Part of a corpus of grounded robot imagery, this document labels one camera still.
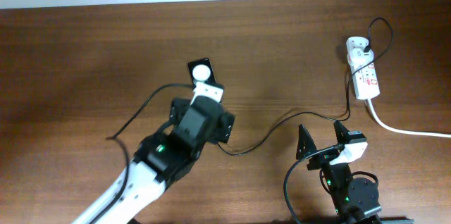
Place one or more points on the white usb charger adapter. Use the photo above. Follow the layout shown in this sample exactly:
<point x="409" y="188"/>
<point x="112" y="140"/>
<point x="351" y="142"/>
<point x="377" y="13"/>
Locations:
<point x="358" y="57"/>

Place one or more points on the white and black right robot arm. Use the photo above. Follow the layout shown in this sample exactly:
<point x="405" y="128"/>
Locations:
<point x="354" y="194"/>

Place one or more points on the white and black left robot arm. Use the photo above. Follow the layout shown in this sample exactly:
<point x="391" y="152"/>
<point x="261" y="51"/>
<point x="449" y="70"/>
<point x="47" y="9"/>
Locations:
<point x="162" y="158"/>

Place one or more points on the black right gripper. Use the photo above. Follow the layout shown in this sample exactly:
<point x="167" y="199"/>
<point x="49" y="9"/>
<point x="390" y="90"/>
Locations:
<point x="311" y="145"/>

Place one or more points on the white power strip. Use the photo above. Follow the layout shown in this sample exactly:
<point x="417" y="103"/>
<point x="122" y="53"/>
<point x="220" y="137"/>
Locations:
<point x="364" y="77"/>

